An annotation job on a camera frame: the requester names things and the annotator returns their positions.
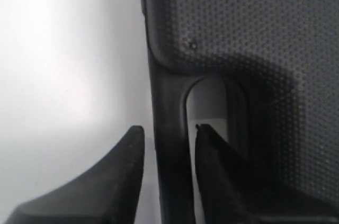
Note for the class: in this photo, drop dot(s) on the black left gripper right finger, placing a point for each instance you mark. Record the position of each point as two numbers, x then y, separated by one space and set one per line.
234 191

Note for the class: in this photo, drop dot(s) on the black plastic carry case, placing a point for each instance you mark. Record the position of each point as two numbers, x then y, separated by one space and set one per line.
262 73

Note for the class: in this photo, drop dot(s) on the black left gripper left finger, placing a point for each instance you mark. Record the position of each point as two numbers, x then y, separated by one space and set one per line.
106 193

